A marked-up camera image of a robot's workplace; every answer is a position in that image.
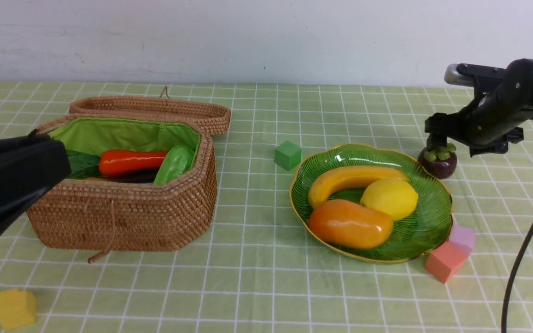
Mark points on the pink foam cube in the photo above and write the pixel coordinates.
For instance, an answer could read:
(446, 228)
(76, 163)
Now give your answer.
(463, 238)

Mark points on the purple toy mangosteen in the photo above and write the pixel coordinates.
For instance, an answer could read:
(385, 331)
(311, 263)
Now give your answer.
(440, 162)

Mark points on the green leaf-shaped glass plate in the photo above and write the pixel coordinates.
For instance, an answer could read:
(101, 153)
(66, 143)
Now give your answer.
(413, 237)

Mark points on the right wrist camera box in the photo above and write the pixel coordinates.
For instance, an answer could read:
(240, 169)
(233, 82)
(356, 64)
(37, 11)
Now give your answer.
(474, 76)

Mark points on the green foam cube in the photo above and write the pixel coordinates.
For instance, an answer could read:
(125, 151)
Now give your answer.
(288, 155)

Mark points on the yellow toy banana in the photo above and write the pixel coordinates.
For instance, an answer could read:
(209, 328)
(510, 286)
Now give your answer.
(349, 177)

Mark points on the purple toy eggplant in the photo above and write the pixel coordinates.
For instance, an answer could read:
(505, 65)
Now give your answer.
(146, 176)

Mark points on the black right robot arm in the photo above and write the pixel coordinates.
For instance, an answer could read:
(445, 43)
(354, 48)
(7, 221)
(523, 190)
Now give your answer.
(502, 101)

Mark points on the yellow foam block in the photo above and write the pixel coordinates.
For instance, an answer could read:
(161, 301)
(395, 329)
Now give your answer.
(18, 308)

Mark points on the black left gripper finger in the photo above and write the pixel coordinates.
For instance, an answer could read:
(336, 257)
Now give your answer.
(30, 166)

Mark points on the woven wicker basket green lining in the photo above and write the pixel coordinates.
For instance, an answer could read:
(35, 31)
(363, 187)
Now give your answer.
(105, 216)

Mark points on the woven wicker basket lid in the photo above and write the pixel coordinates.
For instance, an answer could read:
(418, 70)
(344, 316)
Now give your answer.
(155, 108)

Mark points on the green toy bitter gourd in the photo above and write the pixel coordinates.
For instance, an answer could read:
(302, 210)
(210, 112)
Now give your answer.
(177, 162)

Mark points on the orange toy carrot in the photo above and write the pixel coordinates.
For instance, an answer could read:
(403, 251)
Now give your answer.
(112, 163)

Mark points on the orange toy mango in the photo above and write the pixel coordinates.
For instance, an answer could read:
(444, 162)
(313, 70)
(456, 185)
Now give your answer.
(350, 225)

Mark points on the coral foam cube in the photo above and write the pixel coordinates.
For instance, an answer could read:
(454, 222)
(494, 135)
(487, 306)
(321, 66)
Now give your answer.
(445, 261)

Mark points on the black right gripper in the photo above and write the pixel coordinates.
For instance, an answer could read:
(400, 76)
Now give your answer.
(483, 132)

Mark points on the yellow toy lemon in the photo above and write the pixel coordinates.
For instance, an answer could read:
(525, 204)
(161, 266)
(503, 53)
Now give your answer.
(394, 197)

